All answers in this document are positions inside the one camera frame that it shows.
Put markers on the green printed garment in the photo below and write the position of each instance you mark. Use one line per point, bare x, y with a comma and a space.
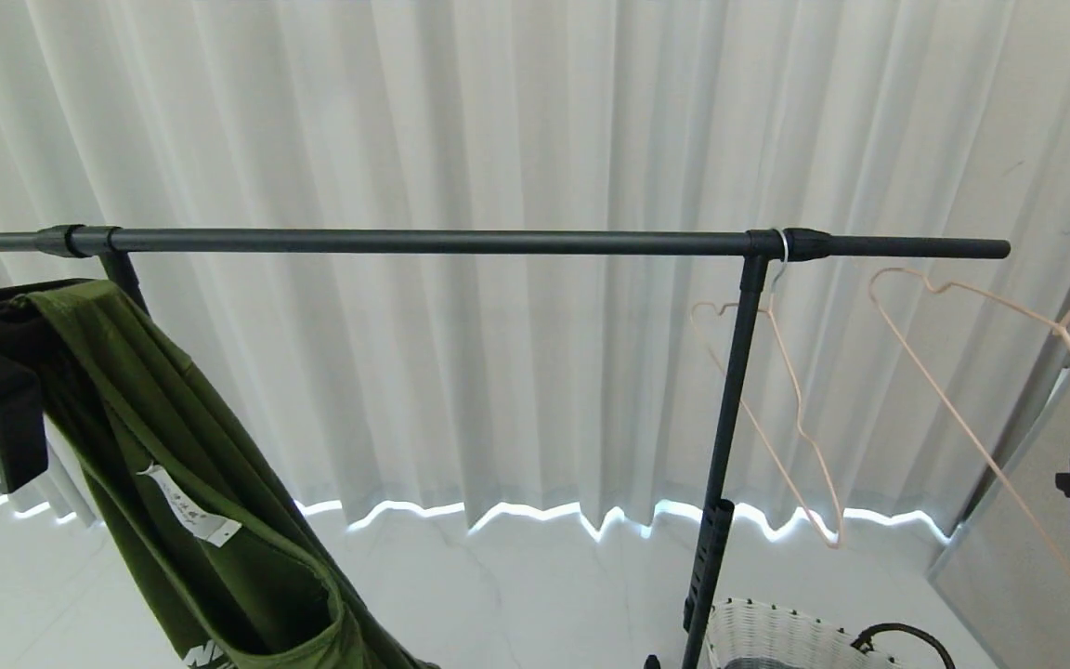
219, 576

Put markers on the pink clothes hanger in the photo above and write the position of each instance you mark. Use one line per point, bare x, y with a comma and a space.
800, 427
962, 423

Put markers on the black clothes rack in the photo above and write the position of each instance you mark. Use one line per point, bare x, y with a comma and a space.
451, 242

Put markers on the white laundry basket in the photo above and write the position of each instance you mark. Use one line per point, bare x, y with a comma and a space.
776, 636

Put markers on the white curtain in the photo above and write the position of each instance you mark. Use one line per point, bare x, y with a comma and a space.
498, 111

